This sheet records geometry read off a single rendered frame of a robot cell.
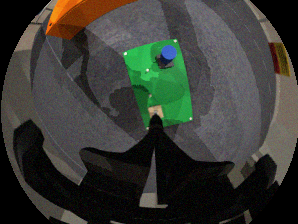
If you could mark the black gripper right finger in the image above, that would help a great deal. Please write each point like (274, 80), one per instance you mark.
(175, 169)

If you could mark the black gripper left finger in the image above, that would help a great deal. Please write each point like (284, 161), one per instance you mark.
(132, 166)

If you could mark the green circuit board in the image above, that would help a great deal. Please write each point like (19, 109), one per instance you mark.
(160, 85)

